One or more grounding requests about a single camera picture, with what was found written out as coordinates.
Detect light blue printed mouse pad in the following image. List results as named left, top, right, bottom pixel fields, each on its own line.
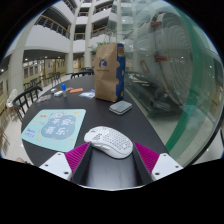
left=20, top=108, right=87, bottom=153

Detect green potted palm plant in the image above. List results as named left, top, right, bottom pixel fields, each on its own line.
left=88, top=41, right=111, bottom=53

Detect small flat grey case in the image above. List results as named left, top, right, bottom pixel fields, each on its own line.
left=108, top=100, right=133, bottom=116

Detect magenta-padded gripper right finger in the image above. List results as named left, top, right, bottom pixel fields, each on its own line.
left=132, top=141, right=184, bottom=186

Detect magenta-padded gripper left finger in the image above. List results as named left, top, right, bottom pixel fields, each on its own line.
left=39, top=141, right=94, bottom=186

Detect white chair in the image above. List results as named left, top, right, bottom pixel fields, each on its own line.
left=5, top=88, right=18, bottom=108

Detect black spindle-back chair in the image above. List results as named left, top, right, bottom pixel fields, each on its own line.
left=12, top=85, right=44, bottom=123
left=65, top=71, right=95, bottom=80

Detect clear plastic packet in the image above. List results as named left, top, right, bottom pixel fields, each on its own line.
left=35, top=94, right=53, bottom=104

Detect group of dark chairs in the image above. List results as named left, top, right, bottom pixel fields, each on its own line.
left=23, top=71, right=64, bottom=91

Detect small blue-capped bottle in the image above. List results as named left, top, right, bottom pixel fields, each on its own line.
left=61, top=83, right=68, bottom=98

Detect blue and white plastic packet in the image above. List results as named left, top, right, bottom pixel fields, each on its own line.
left=79, top=89, right=96, bottom=100

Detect brown and blue paper bag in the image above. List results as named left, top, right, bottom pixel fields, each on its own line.
left=93, top=42, right=126, bottom=103

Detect flat orange card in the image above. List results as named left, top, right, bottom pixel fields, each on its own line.
left=69, top=87, right=84, bottom=94

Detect white perforated computer mouse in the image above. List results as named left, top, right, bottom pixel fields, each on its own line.
left=83, top=125, right=134, bottom=160

